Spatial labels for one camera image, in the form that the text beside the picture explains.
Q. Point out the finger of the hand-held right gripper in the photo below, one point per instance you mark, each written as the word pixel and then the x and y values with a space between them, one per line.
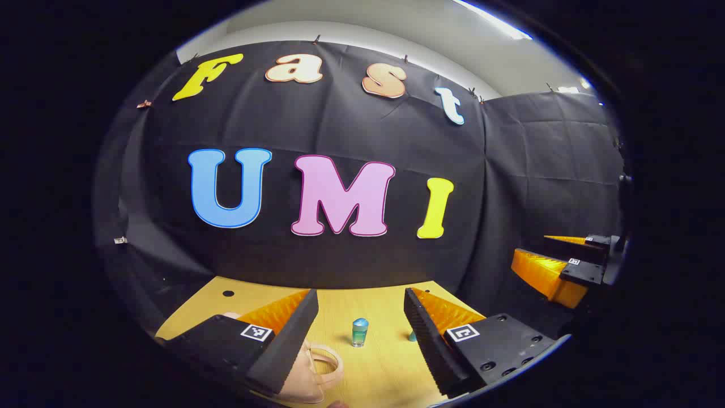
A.
pixel 583 272
pixel 572 248

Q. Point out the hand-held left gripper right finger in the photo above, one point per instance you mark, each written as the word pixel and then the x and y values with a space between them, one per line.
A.
pixel 430 345

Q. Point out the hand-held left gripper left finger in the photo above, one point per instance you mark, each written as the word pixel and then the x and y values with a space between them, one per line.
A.
pixel 289 345

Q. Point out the pink suitcase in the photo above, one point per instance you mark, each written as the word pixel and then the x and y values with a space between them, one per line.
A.
pixel 300 379

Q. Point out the blue capped clear bottle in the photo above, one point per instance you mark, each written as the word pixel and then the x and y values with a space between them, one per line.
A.
pixel 359 333

